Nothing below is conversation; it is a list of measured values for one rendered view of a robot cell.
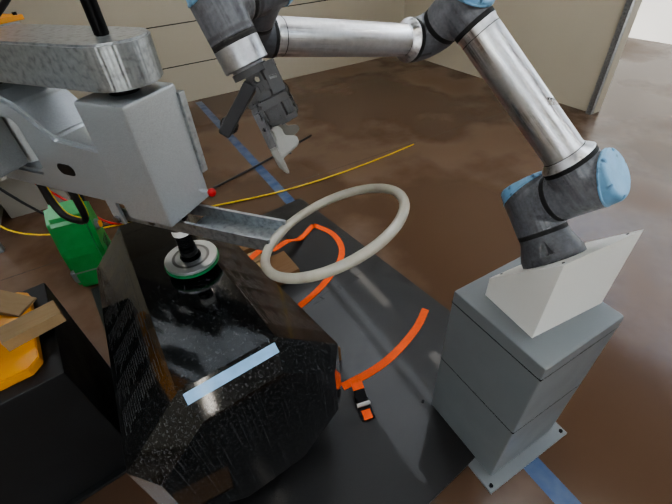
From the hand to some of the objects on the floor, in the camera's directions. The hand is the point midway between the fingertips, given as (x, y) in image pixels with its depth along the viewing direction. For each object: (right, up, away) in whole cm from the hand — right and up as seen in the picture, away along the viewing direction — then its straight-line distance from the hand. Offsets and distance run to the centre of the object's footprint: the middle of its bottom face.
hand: (286, 164), depth 85 cm
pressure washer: (-168, -33, +211) cm, 272 cm away
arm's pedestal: (+87, -101, +109) cm, 172 cm away
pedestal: (-125, -116, +110) cm, 203 cm away
